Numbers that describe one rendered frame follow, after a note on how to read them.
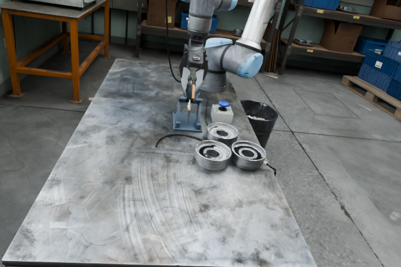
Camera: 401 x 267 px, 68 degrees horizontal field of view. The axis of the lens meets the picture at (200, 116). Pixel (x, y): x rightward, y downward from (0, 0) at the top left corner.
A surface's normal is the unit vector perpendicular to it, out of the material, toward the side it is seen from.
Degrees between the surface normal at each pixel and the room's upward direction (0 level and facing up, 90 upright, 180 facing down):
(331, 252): 0
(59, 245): 0
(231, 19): 90
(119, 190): 0
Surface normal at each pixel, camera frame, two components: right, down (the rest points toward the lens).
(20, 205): 0.15, -0.88
